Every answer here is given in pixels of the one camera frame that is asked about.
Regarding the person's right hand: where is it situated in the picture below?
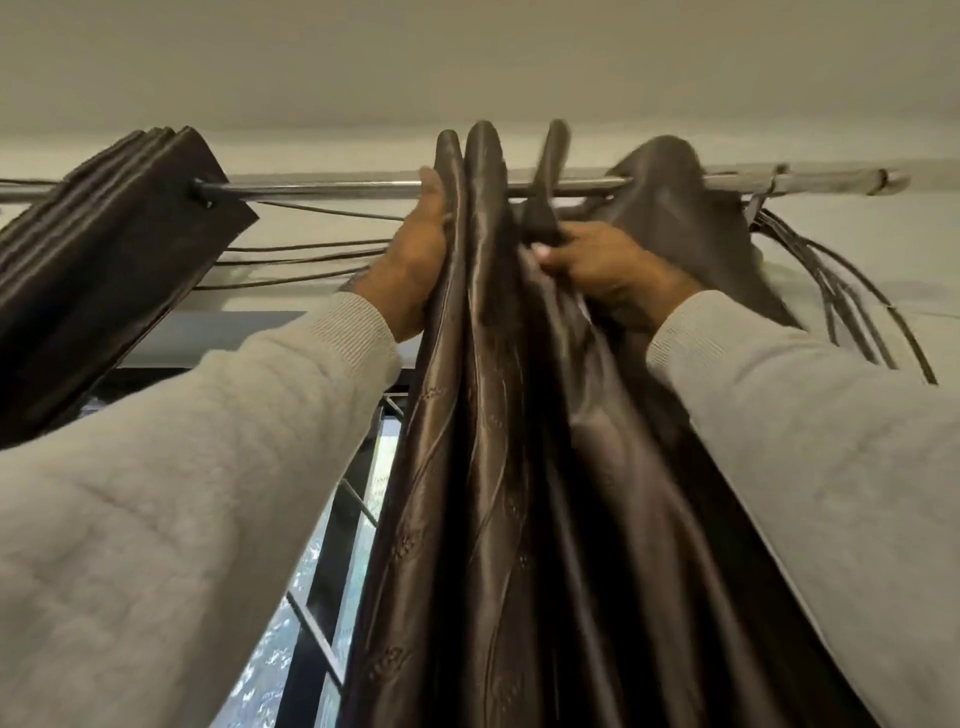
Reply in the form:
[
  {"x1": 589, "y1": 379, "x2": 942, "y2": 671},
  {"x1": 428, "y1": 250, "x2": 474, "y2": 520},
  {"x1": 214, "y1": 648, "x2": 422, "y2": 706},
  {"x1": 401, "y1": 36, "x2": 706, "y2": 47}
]
[{"x1": 533, "y1": 219, "x2": 704, "y2": 335}]

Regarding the person's left forearm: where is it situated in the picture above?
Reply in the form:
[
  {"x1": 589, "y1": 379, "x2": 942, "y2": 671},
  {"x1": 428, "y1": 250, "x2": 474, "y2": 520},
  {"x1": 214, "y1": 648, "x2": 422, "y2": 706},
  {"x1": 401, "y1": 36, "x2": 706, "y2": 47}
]
[{"x1": 0, "y1": 292, "x2": 403, "y2": 728}]

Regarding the silver curtain rod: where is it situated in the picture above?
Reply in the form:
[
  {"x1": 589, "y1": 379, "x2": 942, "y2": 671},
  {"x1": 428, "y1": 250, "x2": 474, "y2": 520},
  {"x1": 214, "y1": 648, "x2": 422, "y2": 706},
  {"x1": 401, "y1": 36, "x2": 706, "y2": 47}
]
[{"x1": 0, "y1": 166, "x2": 913, "y2": 205}]

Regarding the dark grey curtain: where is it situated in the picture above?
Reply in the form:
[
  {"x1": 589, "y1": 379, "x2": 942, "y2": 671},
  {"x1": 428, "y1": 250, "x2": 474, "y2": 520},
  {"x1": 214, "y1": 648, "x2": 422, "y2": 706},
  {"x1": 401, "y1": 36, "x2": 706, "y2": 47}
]
[
  {"x1": 0, "y1": 125, "x2": 260, "y2": 450},
  {"x1": 337, "y1": 118, "x2": 879, "y2": 728}
]

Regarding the bundle of black cables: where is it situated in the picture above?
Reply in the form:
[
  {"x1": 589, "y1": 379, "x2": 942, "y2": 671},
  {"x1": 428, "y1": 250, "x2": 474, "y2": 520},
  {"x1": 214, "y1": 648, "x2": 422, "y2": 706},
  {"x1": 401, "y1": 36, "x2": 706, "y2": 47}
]
[{"x1": 0, "y1": 178, "x2": 939, "y2": 388}]

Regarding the person's left hand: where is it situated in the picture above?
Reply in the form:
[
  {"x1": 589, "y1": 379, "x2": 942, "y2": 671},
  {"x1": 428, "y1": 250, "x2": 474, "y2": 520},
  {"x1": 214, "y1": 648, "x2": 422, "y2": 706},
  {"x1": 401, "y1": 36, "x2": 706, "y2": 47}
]
[{"x1": 341, "y1": 166, "x2": 451, "y2": 344}]

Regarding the person's right forearm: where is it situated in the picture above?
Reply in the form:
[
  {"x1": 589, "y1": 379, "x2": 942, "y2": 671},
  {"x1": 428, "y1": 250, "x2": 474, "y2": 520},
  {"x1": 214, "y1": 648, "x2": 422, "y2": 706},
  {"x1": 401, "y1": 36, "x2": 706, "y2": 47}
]
[{"x1": 644, "y1": 290, "x2": 960, "y2": 728}]

